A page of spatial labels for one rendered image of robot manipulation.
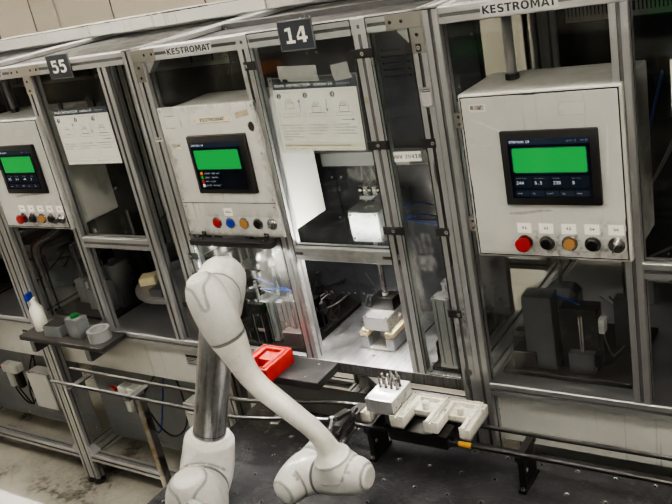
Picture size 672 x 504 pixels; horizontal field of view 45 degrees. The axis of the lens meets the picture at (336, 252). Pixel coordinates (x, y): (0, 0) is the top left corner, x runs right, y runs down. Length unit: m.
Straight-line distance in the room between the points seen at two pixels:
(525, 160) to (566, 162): 0.11
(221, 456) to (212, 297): 0.59
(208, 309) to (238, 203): 0.73
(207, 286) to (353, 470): 0.61
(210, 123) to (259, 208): 0.32
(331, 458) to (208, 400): 0.42
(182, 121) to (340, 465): 1.26
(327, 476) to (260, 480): 0.55
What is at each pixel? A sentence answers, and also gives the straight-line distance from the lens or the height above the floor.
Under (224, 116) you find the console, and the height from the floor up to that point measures 1.79.
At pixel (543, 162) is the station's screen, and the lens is 2.12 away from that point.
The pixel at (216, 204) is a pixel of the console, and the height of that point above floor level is 1.49.
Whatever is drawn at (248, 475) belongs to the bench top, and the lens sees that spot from 2.76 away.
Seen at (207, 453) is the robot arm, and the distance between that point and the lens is 2.45.
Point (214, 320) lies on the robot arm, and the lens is 2.07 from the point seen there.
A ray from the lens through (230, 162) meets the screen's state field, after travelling 2.64.
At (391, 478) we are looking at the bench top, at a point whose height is 0.68.
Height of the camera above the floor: 2.23
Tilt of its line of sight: 21 degrees down
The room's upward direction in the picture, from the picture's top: 12 degrees counter-clockwise
